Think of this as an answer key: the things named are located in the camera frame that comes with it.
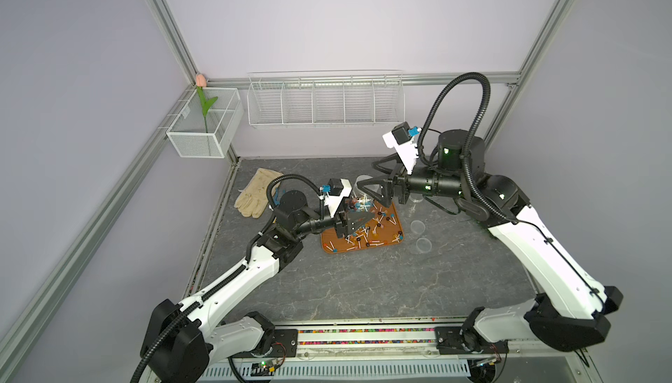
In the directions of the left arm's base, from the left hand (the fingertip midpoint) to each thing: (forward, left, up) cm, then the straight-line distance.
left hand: (369, 208), depth 65 cm
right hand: (+1, +1, +12) cm, 12 cm away
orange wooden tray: (+11, -10, -32) cm, 35 cm away
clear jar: (0, +2, +2) cm, 3 cm away
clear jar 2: (+4, -23, -33) cm, 40 cm away
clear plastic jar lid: (+11, -22, -33) cm, 41 cm away
